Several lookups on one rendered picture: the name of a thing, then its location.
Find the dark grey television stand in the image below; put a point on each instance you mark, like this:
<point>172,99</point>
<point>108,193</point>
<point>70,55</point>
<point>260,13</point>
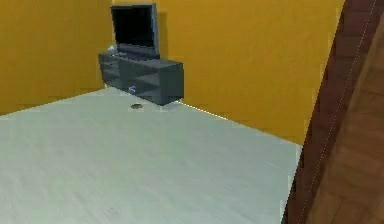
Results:
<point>160,78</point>

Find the small dark round object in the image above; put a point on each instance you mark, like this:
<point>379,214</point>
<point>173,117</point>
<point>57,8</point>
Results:
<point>136,106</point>

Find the small blue white object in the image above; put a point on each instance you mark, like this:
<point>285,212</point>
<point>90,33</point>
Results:
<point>132,88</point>

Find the black television set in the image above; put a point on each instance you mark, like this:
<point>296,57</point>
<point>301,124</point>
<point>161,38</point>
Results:
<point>135,28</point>

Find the brown wooden door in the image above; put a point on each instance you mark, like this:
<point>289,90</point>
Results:
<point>346,133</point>

